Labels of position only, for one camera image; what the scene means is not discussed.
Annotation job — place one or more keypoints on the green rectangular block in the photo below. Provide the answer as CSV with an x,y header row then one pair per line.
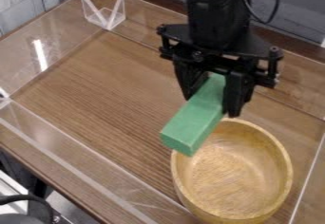
x,y
195,121

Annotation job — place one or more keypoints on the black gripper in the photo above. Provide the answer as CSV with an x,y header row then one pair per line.
x,y
216,43

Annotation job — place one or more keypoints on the brown wooden bowl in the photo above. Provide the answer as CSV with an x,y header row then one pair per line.
x,y
237,179

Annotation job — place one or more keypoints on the clear acrylic corner bracket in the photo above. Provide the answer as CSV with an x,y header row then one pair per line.
x,y
106,18

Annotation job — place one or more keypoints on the clear acrylic tray wall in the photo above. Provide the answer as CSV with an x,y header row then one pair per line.
x,y
88,96

